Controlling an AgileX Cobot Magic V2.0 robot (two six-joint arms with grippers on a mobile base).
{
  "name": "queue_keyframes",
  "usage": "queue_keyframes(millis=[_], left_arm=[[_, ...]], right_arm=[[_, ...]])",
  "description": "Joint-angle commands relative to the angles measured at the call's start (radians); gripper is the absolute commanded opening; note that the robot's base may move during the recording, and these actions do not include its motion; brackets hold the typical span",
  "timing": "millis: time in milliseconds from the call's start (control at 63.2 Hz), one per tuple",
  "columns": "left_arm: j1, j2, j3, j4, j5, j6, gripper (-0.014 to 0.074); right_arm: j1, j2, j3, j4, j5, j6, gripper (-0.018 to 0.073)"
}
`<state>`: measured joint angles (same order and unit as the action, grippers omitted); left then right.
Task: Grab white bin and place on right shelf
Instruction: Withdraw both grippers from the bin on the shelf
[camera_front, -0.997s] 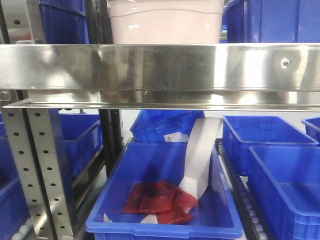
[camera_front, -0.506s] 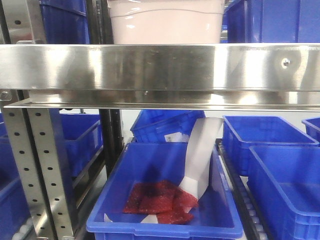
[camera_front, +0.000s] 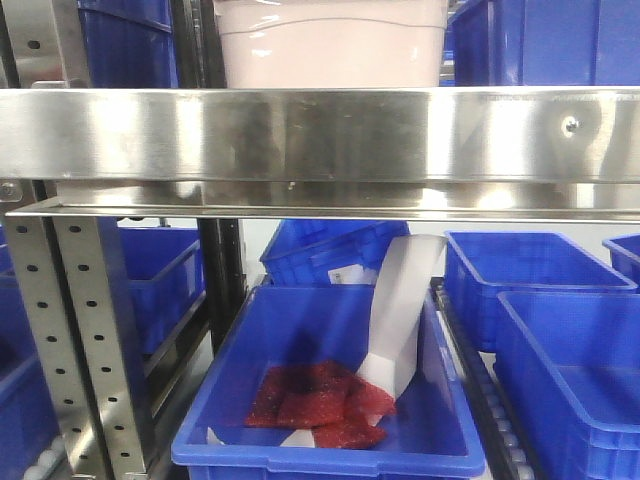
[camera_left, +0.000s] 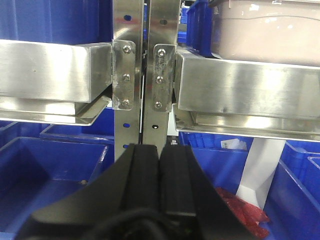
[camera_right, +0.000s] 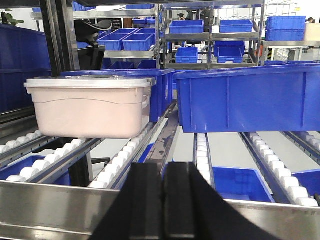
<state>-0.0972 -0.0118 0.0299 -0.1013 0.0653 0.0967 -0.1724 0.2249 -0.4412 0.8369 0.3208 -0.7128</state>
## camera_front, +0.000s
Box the blue bin behind centre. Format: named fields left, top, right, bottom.
left=260, top=219, right=409, bottom=286

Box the blue bin lower left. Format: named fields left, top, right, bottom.
left=119, top=227, right=205, bottom=355

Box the blue bin middle right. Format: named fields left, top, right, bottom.
left=444, top=230, right=638, bottom=352

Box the blue bin with red mesh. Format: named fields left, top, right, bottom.
left=171, top=285, right=486, bottom=479

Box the perforated steel shelf upright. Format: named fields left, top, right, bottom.
left=4, top=212, right=156, bottom=479

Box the blue bin upper right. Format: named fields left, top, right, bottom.
left=449, top=1, right=639, bottom=86

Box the blue bin upper left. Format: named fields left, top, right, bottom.
left=77, top=0, right=178, bottom=89

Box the blue bin lower right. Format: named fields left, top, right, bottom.
left=495, top=292, right=639, bottom=479

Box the white paper strip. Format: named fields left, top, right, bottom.
left=358, top=234, right=446, bottom=399

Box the white roller conveyor track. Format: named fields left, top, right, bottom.
left=431, top=277, right=545, bottom=479

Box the steel shelf front rail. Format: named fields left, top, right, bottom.
left=1, top=87, right=639, bottom=224

